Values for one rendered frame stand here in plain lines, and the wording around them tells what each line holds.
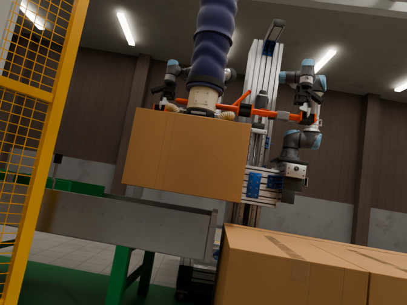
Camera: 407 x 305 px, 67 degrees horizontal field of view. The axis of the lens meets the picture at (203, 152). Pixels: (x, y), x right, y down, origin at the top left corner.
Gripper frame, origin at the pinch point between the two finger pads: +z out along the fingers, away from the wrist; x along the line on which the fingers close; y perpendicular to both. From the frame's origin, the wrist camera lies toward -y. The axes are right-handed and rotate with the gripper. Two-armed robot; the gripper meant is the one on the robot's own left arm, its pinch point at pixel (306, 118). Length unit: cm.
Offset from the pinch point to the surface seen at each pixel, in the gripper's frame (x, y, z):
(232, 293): 79, 35, 79
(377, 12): -161, -108, -191
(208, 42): 10, 61, -33
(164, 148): 21, 73, 32
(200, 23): 7, 68, -46
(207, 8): 11, 65, -54
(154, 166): 20, 77, 42
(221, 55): 8, 53, -28
